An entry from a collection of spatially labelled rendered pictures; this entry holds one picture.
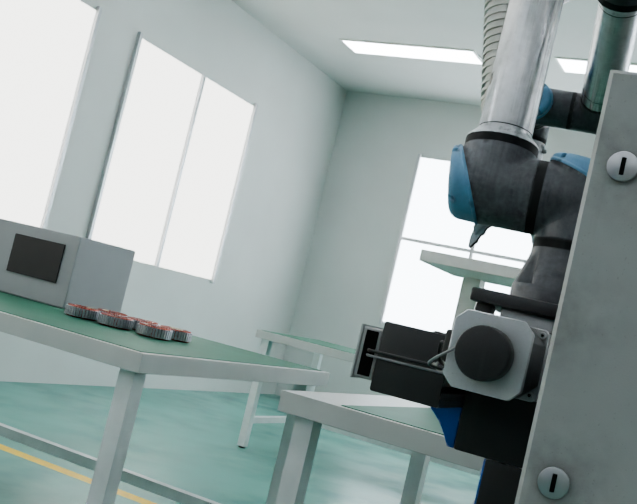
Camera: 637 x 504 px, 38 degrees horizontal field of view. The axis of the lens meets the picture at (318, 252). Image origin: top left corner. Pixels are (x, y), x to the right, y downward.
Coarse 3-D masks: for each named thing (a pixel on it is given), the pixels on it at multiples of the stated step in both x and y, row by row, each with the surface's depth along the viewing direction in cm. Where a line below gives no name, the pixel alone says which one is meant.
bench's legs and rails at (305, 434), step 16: (304, 432) 219; (288, 448) 220; (304, 448) 219; (288, 464) 220; (304, 464) 218; (416, 464) 298; (288, 480) 219; (304, 480) 220; (416, 480) 297; (288, 496) 218; (304, 496) 222; (416, 496) 296
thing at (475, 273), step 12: (432, 252) 280; (432, 264) 285; (444, 264) 277; (456, 264) 276; (468, 264) 274; (480, 264) 272; (492, 264) 271; (468, 276) 299; (480, 276) 287; (492, 276) 276; (504, 276) 269; (516, 276) 267; (468, 288) 301; (468, 300) 300; (456, 312) 301
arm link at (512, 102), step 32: (512, 0) 149; (544, 0) 146; (512, 32) 146; (544, 32) 146; (512, 64) 145; (544, 64) 146; (512, 96) 144; (480, 128) 143; (512, 128) 142; (480, 160) 141; (512, 160) 140; (448, 192) 143; (480, 192) 140; (512, 192) 139; (512, 224) 141
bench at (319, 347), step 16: (256, 336) 586; (272, 336) 581; (288, 336) 584; (320, 352) 565; (336, 352) 561; (352, 352) 571; (256, 384) 585; (256, 400) 586; (256, 416) 595; (272, 416) 614; (240, 432) 584; (336, 432) 641; (400, 448) 619; (448, 464) 603
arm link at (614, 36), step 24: (600, 0) 154; (624, 0) 151; (600, 24) 159; (624, 24) 157; (600, 48) 163; (624, 48) 162; (600, 72) 167; (576, 96) 180; (600, 96) 172; (576, 120) 180
